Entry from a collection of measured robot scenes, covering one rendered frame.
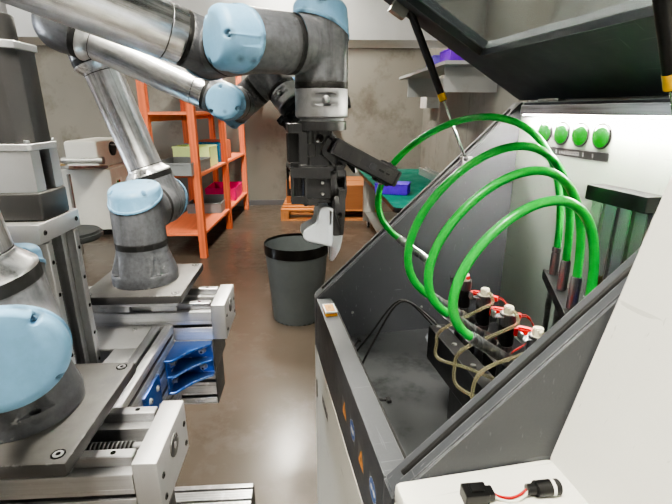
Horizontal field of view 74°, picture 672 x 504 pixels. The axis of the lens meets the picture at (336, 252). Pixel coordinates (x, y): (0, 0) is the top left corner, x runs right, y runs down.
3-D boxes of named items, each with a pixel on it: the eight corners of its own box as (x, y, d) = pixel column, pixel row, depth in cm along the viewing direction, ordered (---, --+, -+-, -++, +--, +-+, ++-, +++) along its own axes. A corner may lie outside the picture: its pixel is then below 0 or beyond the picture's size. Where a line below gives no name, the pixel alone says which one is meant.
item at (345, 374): (317, 351, 124) (316, 298, 120) (332, 349, 125) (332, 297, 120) (380, 562, 66) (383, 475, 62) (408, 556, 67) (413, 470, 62)
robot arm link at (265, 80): (252, 78, 113) (278, 56, 111) (276, 110, 111) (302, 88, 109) (237, 64, 106) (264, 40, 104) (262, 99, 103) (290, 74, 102)
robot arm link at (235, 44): (193, 76, 59) (266, 79, 66) (229, 70, 51) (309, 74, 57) (187, 9, 57) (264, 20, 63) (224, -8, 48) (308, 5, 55)
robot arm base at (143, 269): (101, 291, 101) (93, 249, 98) (126, 268, 116) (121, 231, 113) (168, 289, 102) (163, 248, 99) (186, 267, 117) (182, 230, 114)
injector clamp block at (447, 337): (424, 384, 103) (428, 324, 98) (464, 379, 104) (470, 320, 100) (505, 507, 71) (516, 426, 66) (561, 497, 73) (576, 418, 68)
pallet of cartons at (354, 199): (370, 206, 697) (370, 175, 683) (379, 220, 609) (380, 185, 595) (284, 207, 690) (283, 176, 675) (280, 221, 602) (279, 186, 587)
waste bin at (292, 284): (329, 303, 348) (329, 233, 331) (326, 329, 305) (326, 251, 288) (273, 302, 349) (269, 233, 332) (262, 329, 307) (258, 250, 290)
